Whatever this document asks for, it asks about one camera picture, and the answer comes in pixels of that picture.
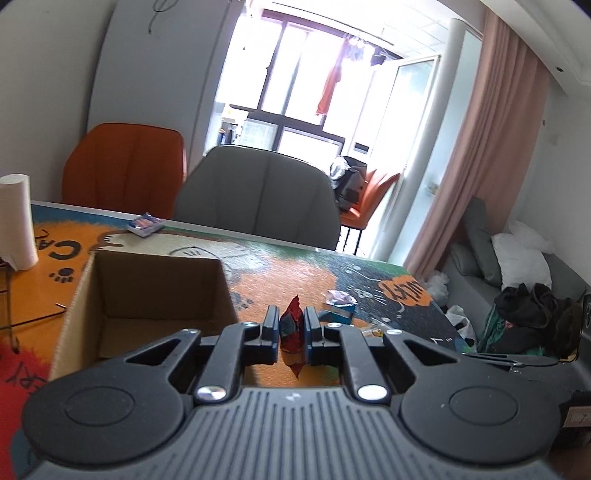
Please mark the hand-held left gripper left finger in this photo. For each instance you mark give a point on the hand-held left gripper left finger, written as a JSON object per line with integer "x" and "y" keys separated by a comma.
{"x": 273, "y": 333}

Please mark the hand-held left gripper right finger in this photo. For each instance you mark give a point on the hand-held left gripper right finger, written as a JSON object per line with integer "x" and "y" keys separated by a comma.
{"x": 310, "y": 334}

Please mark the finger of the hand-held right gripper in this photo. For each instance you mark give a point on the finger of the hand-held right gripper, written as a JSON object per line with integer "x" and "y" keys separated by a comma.
{"x": 508, "y": 359}

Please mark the red snack packet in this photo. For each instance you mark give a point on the red snack packet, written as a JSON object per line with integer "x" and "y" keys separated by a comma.
{"x": 291, "y": 323}

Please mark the cardboard box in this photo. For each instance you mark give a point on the cardboard box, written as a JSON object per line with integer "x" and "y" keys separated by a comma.
{"x": 138, "y": 277}

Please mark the blue snack box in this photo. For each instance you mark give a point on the blue snack box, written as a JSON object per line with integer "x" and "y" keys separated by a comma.
{"x": 337, "y": 316}

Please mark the purple snack packet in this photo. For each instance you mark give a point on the purple snack packet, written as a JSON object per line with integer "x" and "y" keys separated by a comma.
{"x": 340, "y": 298}

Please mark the dark clothes pile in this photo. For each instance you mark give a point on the dark clothes pile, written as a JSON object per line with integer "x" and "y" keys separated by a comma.
{"x": 531, "y": 314}

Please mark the white plastic bag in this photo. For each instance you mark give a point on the white plastic bag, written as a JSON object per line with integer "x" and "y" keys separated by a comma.
{"x": 461, "y": 321}
{"x": 437, "y": 286}

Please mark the white pillow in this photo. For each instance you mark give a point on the white pillow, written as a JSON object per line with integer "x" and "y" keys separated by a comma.
{"x": 521, "y": 258}

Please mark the grey sofa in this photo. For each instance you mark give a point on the grey sofa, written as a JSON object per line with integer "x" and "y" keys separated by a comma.
{"x": 475, "y": 258}

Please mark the grey chair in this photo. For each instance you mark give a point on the grey chair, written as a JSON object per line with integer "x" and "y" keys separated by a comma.
{"x": 258, "y": 198}

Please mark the orange chair with backpack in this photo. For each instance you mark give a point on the orange chair with backpack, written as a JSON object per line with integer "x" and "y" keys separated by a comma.
{"x": 374, "y": 198}

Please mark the grey backpack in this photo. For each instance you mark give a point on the grey backpack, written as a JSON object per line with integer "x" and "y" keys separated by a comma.
{"x": 348, "y": 182}

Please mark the small blue tissue pack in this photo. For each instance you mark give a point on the small blue tissue pack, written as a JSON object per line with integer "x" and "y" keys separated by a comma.
{"x": 145, "y": 225}

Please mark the pink curtain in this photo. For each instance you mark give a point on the pink curtain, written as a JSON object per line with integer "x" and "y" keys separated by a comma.
{"x": 480, "y": 147}

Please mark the red hanging garment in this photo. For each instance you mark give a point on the red hanging garment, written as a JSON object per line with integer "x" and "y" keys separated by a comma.
{"x": 330, "y": 83}

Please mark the white paper towel roll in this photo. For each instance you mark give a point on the white paper towel roll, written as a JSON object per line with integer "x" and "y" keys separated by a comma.
{"x": 16, "y": 217}

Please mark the dark hanging garment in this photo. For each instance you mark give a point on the dark hanging garment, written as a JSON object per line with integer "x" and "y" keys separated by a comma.
{"x": 378, "y": 55}

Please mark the white leaning board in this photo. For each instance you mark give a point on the white leaning board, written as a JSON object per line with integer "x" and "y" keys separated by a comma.
{"x": 157, "y": 69}

